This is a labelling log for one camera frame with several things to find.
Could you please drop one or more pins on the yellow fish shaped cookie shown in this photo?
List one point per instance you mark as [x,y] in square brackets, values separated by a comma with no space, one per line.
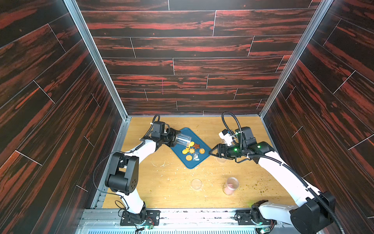
[191,144]

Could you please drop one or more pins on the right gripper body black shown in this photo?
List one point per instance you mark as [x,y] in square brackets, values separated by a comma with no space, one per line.
[220,150]

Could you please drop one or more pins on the teal plastic tray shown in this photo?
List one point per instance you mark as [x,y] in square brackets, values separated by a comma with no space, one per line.
[179,148]

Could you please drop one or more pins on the clear jar with pink cookies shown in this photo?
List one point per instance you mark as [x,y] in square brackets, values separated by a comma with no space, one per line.
[231,185]

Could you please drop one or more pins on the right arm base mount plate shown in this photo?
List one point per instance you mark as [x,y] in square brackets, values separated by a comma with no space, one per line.
[252,217]

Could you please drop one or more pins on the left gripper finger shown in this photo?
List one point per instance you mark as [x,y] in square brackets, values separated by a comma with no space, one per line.
[172,143]
[173,132]

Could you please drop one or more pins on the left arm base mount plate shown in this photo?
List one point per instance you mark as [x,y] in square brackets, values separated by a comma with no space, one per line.
[145,218]

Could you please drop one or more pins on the clear jar with yellow cookies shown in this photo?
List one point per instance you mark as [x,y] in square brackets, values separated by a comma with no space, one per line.
[183,140]

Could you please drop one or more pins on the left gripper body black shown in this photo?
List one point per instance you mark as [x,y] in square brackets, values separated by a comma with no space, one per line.
[165,138]

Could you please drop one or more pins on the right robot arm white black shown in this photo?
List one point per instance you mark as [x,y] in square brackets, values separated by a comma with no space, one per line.
[313,209]

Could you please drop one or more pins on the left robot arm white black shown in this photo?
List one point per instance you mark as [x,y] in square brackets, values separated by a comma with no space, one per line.
[123,173]

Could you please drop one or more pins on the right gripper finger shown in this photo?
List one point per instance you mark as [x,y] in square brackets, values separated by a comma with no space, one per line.
[217,158]
[216,150]

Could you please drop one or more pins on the aluminium front rail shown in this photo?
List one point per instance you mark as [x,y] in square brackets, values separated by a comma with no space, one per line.
[177,221]

